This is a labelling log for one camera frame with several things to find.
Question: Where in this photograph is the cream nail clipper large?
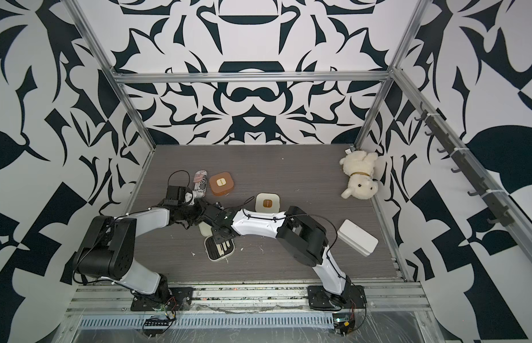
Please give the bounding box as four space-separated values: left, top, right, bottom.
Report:
212 244 223 258

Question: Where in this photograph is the cream nail kit case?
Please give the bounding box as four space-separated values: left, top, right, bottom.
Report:
198 222 235 262
255 193 280 214

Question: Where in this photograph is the brown nail kit case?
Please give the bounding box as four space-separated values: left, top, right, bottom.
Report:
209 172 235 197

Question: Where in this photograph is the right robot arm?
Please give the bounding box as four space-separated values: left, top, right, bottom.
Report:
200 204 352 304

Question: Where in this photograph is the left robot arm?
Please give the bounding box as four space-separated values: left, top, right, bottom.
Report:
72 186 207 304

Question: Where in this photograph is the crushed flag print can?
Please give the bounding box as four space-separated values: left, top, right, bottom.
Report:
192 170 208 199

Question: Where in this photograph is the left circuit board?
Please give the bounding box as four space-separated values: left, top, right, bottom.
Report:
142 317 173 336

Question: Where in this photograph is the circuit board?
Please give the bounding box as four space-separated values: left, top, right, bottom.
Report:
333 312 356 337
142 317 173 336

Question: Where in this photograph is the white box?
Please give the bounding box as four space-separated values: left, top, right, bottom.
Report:
338 220 378 257

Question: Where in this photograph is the white teddy bear plush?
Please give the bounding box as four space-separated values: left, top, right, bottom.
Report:
339 150 378 200

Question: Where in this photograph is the right circuit board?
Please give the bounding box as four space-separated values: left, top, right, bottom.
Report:
333 312 356 337

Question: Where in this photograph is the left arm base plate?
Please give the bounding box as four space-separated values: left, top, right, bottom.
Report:
130 287 194 312

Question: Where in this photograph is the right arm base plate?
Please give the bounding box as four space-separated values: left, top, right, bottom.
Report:
307 284 367 312

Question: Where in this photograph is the wall hook rail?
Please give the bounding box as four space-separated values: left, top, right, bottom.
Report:
415 101 516 228

